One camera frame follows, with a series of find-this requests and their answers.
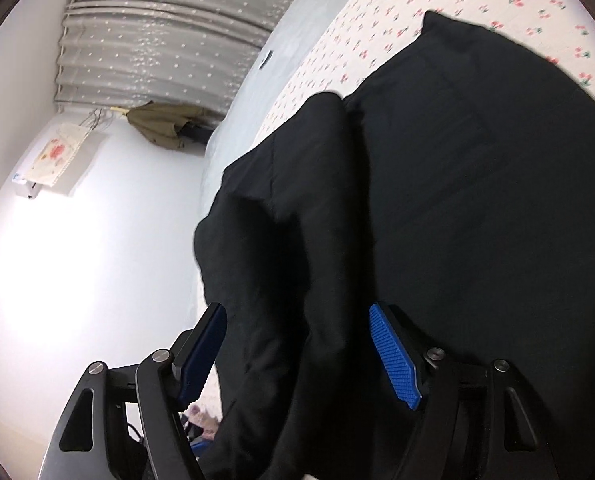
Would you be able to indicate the air conditioner with printed cover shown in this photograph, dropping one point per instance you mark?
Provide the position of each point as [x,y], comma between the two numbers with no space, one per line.
[57,155]

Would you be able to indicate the olive green hanging jacket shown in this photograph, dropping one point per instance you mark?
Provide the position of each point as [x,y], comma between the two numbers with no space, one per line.
[162,122]

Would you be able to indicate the grey star-patterned curtain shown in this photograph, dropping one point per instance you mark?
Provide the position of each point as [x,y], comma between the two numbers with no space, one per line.
[167,35]

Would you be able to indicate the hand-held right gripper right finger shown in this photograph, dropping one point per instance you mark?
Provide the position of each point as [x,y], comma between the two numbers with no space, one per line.
[395,355]

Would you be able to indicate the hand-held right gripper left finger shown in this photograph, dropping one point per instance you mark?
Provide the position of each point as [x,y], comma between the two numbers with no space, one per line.
[202,350]

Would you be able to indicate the small black flat device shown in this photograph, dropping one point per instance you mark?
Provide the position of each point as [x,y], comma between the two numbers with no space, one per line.
[266,60]

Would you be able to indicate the black jacket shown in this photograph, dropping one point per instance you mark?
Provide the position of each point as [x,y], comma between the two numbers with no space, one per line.
[452,210]

